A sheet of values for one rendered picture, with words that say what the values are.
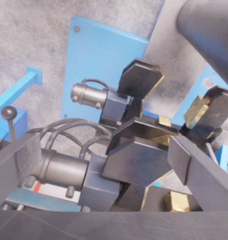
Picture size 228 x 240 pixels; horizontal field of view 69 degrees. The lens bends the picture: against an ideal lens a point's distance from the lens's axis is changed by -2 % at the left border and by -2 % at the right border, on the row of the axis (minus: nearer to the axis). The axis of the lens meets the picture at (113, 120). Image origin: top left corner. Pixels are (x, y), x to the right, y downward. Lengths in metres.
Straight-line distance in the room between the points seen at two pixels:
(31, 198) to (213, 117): 0.89
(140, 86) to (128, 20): 0.57
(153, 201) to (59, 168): 0.37
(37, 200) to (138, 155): 0.37
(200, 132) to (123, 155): 0.70
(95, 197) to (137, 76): 0.53
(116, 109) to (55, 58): 0.77
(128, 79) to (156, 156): 0.48
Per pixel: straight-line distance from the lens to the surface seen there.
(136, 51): 1.20
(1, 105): 1.24
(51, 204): 0.63
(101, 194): 0.53
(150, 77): 0.82
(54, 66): 1.50
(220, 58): 0.55
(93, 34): 1.20
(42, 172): 0.57
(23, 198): 0.64
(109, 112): 0.89
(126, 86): 0.83
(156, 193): 0.75
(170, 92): 1.30
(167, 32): 1.16
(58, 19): 1.38
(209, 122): 1.03
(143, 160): 0.43
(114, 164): 0.45
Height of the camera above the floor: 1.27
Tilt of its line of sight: 51 degrees down
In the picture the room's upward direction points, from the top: 170 degrees counter-clockwise
